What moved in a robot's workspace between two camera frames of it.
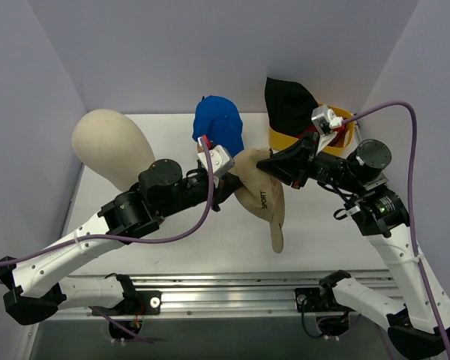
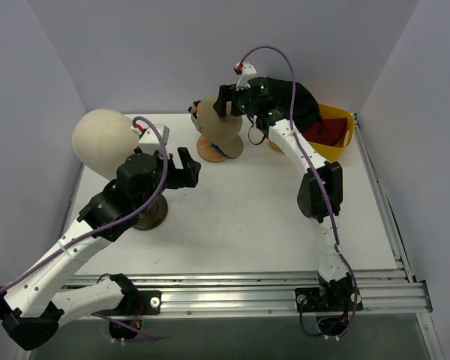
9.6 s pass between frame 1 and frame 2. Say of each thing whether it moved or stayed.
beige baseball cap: moved
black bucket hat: stayed
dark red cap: stayed
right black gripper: moved
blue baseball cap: moved
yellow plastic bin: stayed
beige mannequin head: stayed
